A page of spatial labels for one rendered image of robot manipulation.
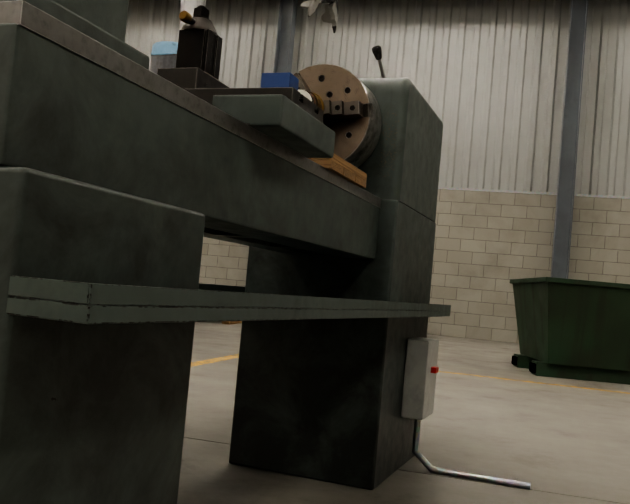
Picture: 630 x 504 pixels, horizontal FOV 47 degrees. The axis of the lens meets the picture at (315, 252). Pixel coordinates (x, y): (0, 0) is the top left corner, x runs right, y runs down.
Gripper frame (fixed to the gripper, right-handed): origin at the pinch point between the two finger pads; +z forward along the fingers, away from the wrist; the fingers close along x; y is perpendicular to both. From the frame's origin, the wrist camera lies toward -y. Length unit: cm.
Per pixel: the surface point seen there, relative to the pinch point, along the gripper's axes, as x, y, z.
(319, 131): 64, -46, 51
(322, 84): 13.4, -10.8, 24.0
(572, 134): -959, 183, -194
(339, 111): 17.3, -20.2, 33.6
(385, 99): -5.2, -21.8, 24.2
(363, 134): 10.1, -24.3, 38.7
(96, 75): 127, -55, 59
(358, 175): 22, -31, 53
